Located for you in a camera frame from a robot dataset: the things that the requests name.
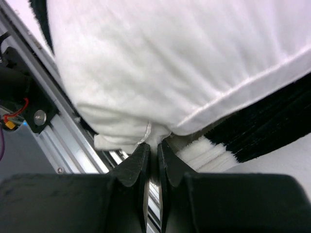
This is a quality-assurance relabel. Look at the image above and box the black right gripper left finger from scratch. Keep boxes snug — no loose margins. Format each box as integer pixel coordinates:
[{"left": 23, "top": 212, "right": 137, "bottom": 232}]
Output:
[{"left": 0, "top": 144, "right": 150, "bottom": 233}]

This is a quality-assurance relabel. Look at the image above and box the aluminium front frame rail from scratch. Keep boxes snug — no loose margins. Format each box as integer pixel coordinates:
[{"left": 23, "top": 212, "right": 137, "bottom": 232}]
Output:
[{"left": 0, "top": 0, "right": 160, "bottom": 233}]

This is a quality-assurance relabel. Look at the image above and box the black white checkered pillowcase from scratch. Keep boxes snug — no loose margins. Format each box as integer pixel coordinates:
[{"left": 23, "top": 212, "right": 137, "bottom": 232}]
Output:
[{"left": 29, "top": 0, "right": 311, "bottom": 172}]

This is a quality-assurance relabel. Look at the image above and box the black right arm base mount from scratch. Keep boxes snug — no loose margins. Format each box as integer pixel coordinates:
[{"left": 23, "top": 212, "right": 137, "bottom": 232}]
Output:
[{"left": 0, "top": 47, "right": 58, "bottom": 133}]

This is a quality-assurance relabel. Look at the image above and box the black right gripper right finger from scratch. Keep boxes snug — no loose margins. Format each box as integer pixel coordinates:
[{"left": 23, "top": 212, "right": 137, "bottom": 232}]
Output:
[{"left": 157, "top": 142, "right": 311, "bottom": 233}]

